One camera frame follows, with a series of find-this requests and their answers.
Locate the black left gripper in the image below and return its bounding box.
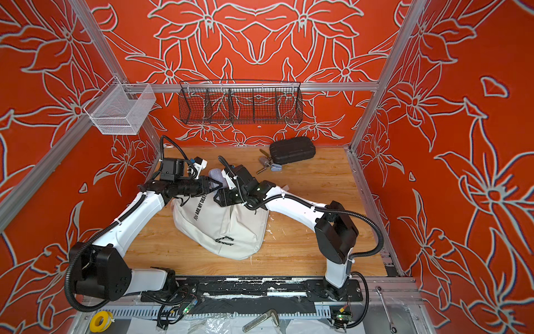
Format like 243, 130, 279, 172
176, 175, 221, 196

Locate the grey fabric pouch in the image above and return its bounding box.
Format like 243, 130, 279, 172
209, 168, 228, 187

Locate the white canvas backpack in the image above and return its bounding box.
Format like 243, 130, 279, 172
170, 193, 269, 260

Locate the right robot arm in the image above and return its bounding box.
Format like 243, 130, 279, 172
212, 165, 385, 300

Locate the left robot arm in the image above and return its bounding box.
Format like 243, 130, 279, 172
64, 157, 224, 313

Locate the black hard zip case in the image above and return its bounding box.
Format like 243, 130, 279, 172
269, 136, 317, 165

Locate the yellow tape roll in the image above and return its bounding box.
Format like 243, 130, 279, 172
89, 310, 115, 333

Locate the silver wrench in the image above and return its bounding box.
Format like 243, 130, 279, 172
375, 286, 398, 334

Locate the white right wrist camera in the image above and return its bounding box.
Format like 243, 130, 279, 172
221, 170, 236, 190

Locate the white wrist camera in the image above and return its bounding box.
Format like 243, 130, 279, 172
191, 157, 208, 173
221, 170, 236, 190

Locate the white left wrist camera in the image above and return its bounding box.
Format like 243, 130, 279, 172
191, 157, 208, 173

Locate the silver metal tool with handle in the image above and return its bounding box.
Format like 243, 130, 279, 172
257, 149, 282, 174

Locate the white wire wall basket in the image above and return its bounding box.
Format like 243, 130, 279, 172
83, 77, 156, 135

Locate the black wire wall basket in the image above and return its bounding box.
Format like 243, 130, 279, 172
178, 80, 304, 125

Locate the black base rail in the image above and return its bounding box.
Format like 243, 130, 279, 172
140, 275, 364, 304

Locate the grey angled metal bracket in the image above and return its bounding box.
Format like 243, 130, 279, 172
242, 309, 280, 333

